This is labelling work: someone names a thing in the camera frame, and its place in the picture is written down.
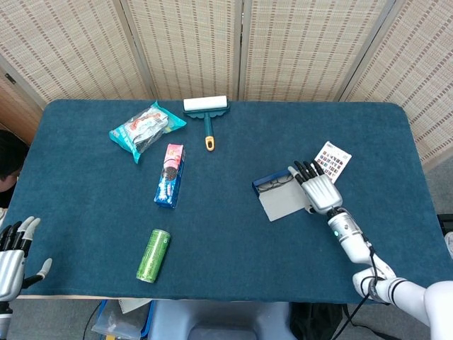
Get green drink can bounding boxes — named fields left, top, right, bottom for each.
left=136, top=228, right=172, bottom=283

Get blue table cloth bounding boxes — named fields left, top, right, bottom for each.
left=2, top=98, right=453, bottom=305

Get white patterned card pack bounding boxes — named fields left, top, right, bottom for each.
left=314, top=140, right=353, bottom=185

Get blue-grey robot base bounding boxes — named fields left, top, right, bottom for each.
left=147, top=300, right=293, bottom=340

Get blue plastic storage bin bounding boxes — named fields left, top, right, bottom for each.
left=91, top=299, right=154, bottom=340

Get white spiral notebook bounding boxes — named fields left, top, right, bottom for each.
left=119, top=297, right=152, bottom=315

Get blue glasses case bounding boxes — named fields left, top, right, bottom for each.
left=251, top=169, right=312, bottom=223

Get bamboo folding screen panel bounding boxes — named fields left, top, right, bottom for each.
left=0, top=0, right=153, bottom=107
left=240, top=0, right=396, bottom=103
left=339, top=0, right=453, bottom=166
left=120, top=0, right=245, bottom=102

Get black device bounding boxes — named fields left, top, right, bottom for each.
left=437, top=213, right=453, bottom=234

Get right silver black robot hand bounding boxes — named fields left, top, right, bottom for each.
left=287, top=159, right=344, bottom=215

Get brown wooden cabinet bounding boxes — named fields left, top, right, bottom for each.
left=0, top=69, right=43, bottom=146

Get teal snack bag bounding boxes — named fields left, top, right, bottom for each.
left=108, top=101, right=188, bottom=164

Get thin-framed eyeglasses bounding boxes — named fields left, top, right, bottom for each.
left=257, top=176, right=297, bottom=193

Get dark-haired person's head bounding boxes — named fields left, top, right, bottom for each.
left=0, top=129, right=30, bottom=208

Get blue cookie package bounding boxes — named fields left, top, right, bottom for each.
left=154, top=143, right=186, bottom=210

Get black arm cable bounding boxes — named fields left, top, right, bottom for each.
left=332, top=232, right=378, bottom=340

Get black backpack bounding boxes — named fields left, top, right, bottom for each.
left=289, top=302, right=350, bottom=340

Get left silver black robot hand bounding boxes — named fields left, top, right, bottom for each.
left=0, top=216, right=53, bottom=302

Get teal lint roller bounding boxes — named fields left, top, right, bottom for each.
left=182, top=94, right=231, bottom=152

